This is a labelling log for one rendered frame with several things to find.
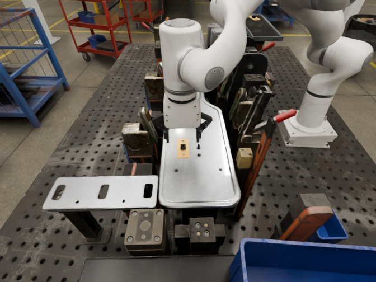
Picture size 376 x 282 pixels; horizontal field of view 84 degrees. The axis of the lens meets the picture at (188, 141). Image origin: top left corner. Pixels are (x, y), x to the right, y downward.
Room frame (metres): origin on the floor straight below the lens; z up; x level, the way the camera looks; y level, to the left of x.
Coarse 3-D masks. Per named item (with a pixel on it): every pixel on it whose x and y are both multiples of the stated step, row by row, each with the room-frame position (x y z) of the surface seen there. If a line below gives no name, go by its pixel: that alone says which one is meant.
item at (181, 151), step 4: (180, 140) 0.49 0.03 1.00; (184, 140) 0.49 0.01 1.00; (188, 140) 0.49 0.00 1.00; (180, 144) 0.47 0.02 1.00; (184, 144) 0.46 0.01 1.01; (188, 144) 0.47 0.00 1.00; (180, 148) 0.45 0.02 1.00; (184, 148) 0.45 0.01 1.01; (188, 148) 0.45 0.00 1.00; (180, 152) 0.44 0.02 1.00; (184, 152) 0.44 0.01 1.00; (188, 152) 0.44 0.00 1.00; (180, 156) 0.42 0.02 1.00; (184, 156) 0.42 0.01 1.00; (188, 156) 0.42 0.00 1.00
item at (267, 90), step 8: (264, 88) 0.47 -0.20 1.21; (256, 96) 0.47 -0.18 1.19; (264, 96) 0.44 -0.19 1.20; (272, 96) 0.46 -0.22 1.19; (256, 104) 0.47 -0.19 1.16; (264, 104) 0.44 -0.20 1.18; (248, 112) 0.47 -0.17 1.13; (256, 112) 0.44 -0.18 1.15; (248, 120) 0.47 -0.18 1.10; (256, 120) 0.44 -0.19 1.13; (248, 128) 0.44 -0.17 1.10
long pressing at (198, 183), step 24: (216, 120) 0.60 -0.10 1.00; (168, 144) 0.47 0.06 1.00; (192, 144) 0.47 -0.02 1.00; (216, 144) 0.47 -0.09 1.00; (168, 168) 0.37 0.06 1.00; (192, 168) 0.37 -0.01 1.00; (216, 168) 0.37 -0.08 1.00; (168, 192) 0.29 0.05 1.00; (192, 192) 0.29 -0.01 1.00; (216, 192) 0.29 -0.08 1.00; (240, 192) 0.29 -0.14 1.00
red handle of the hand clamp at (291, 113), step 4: (284, 112) 0.46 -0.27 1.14; (288, 112) 0.46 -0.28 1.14; (292, 112) 0.46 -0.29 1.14; (296, 112) 0.46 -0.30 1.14; (276, 116) 0.46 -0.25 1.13; (280, 116) 0.46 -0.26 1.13; (284, 116) 0.45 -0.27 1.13; (288, 116) 0.45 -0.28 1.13; (292, 116) 0.45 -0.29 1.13; (276, 120) 0.45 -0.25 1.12; (280, 120) 0.45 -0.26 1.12; (260, 124) 0.46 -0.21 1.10; (264, 124) 0.46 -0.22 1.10; (256, 128) 0.46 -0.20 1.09; (260, 128) 0.45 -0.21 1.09; (264, 128) 0.45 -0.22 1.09; (252, 132) 0.45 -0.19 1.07
